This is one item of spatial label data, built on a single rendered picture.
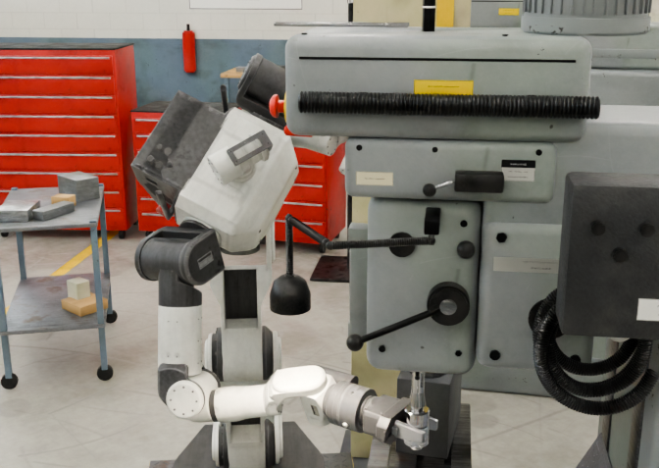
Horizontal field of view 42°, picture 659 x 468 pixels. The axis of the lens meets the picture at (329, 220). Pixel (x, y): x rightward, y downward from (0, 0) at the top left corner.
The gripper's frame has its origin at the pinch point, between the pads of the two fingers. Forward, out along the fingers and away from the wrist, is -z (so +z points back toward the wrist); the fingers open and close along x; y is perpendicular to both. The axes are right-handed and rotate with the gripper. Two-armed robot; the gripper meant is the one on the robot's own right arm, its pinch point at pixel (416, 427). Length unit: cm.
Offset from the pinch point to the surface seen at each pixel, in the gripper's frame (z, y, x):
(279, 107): 23, -60, -12
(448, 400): 6.2, 8.6, 27.6
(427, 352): -5.7, -19.9, -8.4
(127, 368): 247, 117, 156
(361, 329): 8.7, -20.1, -6.3
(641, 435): -40.0, -10.3, 1.6
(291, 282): 15.9, -31.3, -17.8
